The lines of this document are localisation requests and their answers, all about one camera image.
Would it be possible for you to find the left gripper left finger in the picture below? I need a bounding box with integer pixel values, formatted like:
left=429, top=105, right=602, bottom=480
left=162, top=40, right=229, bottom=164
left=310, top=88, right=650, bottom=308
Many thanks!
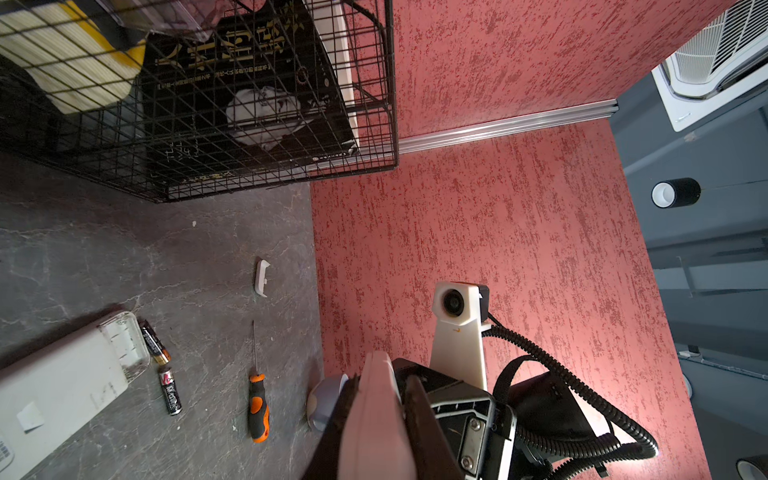
left=302, top=377, right=359, bottom=479

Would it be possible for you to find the black gold AA battery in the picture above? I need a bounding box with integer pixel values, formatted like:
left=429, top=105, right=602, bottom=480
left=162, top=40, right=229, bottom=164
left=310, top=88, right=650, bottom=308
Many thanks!
left=139, top=320, right=171, bottom=366

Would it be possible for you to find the grey white remote control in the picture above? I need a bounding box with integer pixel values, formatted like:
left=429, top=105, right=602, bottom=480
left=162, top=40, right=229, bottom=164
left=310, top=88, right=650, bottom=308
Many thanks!
left=1, top=311, right=150, bottom=479

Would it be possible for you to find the black red AA battery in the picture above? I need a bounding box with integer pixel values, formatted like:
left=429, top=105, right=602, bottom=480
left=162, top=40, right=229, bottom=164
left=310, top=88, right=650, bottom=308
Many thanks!
left=158, top=364, right=182, bottom=416

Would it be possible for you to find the white battery cover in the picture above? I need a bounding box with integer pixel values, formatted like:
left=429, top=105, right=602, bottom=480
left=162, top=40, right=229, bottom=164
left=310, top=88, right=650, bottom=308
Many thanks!
left=253, top=259, right=271, bottom=298

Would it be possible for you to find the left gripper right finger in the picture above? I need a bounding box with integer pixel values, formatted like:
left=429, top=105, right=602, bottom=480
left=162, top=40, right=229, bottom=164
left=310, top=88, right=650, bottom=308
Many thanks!
left=403, top=376, right=464, bottom=479

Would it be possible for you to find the black wire basket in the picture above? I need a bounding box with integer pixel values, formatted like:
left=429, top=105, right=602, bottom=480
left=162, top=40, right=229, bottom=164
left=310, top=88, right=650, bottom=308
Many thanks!
left=1, top=1, right=399, bottom=203

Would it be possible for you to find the white air conditioner remote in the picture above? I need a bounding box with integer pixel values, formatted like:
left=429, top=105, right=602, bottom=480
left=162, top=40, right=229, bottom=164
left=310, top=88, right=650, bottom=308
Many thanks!
left=337, top=351, right=417, bottom=479

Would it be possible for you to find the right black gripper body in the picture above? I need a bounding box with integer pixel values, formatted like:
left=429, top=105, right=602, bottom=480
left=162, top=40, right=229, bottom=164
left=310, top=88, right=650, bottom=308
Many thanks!
left=393, top=358, right=597, bottom=479

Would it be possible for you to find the orange black screwdriver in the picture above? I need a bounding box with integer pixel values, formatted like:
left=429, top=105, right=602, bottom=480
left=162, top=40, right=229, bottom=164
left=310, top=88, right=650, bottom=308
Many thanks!
left=247, top=321, right=270, bottom=444

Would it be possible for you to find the black box in basket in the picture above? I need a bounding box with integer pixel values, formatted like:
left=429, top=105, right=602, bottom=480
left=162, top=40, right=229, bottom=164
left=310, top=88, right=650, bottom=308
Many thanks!
left=139, top=1, right=357, bottom=184

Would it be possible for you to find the black ceiling spotlight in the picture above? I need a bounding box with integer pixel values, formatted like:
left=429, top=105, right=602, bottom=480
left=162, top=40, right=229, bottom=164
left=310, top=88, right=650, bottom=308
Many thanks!
left=651, top=178, right=702, bottom=209

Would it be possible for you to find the white ceiling air conditioner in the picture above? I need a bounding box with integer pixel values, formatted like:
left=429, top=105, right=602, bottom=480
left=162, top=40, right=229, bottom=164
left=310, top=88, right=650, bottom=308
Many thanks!
left=652, top=0, right=767, bottom=132

